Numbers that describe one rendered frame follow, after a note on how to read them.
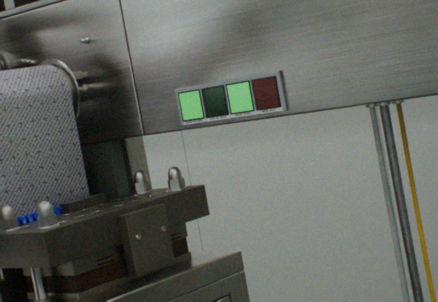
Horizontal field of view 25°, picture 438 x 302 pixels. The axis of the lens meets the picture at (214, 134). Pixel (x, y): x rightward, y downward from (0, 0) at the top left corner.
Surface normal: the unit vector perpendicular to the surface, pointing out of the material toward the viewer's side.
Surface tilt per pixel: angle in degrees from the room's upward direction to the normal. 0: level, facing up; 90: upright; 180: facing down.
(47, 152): 90
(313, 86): 90
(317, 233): 90
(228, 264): 90
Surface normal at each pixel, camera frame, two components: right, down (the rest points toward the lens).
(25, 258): -0.65, 0.15
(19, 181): 0.74, -0.10
